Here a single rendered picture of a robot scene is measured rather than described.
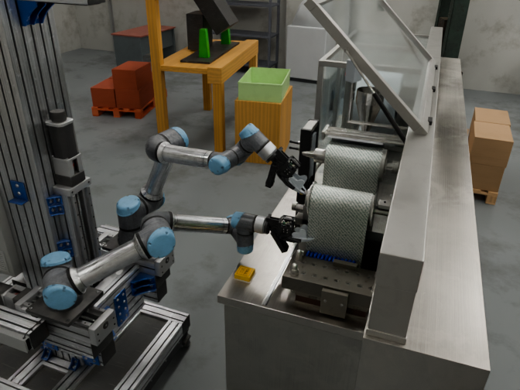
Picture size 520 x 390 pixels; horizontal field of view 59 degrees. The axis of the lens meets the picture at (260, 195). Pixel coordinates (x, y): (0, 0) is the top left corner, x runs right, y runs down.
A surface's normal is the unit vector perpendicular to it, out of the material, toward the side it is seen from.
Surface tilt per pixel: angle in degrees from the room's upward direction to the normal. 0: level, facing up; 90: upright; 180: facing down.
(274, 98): 90
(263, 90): 90
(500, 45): 90
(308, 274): 0
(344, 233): 90
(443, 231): 0
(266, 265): 0
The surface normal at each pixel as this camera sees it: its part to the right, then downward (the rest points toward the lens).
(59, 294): 0.28, 0.50
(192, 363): 0.02, -0.88
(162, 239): 0.51, 0.39
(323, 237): -0.34, 0.44
